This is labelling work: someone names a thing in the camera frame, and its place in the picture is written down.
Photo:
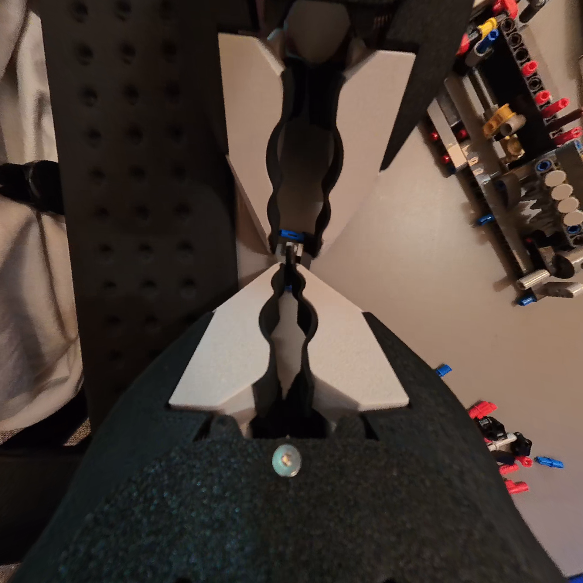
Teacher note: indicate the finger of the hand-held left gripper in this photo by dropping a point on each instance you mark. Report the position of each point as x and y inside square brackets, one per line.
[364, 118]
[248, 100]

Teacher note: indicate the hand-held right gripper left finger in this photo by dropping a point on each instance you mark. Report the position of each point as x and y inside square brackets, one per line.
[218, 360]

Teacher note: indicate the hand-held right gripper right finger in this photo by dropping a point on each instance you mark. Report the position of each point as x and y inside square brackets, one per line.
[360, 360]

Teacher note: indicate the grey lego chassis assembly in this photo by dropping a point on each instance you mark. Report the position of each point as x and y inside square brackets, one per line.
[514, 182]

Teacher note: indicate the pile of lego pins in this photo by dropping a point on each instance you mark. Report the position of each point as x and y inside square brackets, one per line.
[492, 428]

